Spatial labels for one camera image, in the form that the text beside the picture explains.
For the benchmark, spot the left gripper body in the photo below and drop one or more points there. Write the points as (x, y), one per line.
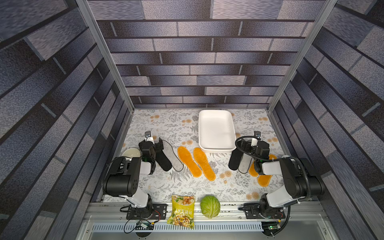
(153, 157)

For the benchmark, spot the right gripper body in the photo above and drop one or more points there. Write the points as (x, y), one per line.
(252, 150)

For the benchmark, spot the black insole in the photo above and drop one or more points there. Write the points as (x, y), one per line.
(163, 161)
(235, 159)

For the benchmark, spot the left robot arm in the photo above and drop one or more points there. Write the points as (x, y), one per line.
(122, 177)

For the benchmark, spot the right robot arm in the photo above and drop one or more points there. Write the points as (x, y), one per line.
(300, 179)

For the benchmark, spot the white plastic storage box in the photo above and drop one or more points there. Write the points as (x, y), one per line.
(216, 131)

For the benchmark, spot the white bowl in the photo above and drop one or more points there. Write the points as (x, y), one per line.
(132, 153)

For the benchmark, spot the orange insole far right inner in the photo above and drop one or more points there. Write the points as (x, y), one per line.
(252, 170)

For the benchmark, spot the orange insole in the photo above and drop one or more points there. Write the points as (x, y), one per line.
(202, 160)
(264, 180)
(252, 170)
(186, 158)

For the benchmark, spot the grey felt insole right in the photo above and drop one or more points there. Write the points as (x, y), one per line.
(245, 163)

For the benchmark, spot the grey felt insole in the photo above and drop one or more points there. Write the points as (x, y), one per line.
(168, 150)
(245, 163)

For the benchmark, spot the orange insole centre left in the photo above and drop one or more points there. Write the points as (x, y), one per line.
(186, 158)

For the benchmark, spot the grey felt insole left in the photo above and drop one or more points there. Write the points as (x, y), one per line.
(168, 150)

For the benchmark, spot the floral table cloth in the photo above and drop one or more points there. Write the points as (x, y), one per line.
(180, 128)

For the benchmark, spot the orange insole far right outer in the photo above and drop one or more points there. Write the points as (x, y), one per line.
(264, 180)

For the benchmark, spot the orange insole centre right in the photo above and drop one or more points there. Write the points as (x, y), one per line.
(202, 160)

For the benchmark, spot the green yellow snack bag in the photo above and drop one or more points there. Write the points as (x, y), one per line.
(182, 211)

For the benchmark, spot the green cabbage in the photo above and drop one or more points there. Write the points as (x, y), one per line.
(210, 206)

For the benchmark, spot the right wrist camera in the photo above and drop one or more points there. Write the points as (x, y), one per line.
(257, 137)

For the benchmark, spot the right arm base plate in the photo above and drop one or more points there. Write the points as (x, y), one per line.
(265, 212)

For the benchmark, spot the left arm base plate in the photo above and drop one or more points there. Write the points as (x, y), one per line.
(153, 212)

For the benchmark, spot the aluminium front rail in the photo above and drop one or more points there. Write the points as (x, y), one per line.
(308, 221)

